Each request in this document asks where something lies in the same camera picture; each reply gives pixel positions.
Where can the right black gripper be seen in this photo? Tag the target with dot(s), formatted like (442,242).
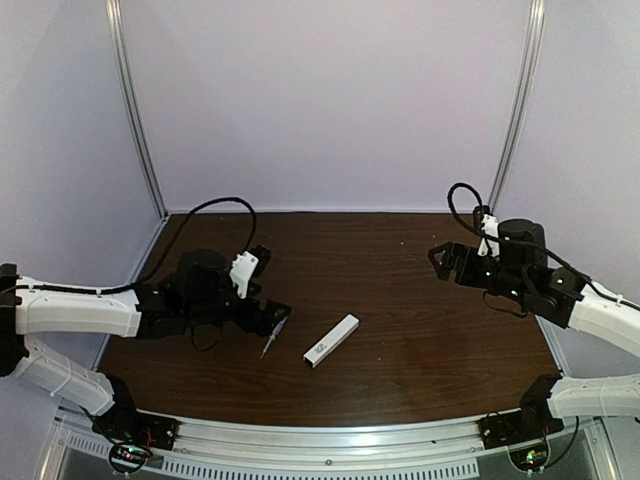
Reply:
(461,260)

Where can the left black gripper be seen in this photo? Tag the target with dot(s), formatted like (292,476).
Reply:
(265,314)

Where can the white remote control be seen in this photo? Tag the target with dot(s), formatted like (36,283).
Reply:
(331,340)

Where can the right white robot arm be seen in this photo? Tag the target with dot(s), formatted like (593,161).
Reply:
(511,261)

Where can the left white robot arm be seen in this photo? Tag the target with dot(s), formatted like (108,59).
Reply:
(204,290)

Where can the small metal screwdriver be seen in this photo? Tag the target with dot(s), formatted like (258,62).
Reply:
(273,336)

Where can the right aluminium frame post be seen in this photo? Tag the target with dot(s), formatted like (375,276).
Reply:
(534,33)

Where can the aluminium frame post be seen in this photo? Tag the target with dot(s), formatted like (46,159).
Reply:
(115,23)
(534,33)

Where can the front aluminium rail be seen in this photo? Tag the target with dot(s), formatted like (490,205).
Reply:
(452,449)

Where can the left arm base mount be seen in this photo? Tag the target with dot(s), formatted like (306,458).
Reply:
(135,438)

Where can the left aluminium frame post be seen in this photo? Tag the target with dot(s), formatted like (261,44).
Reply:
(115,23)

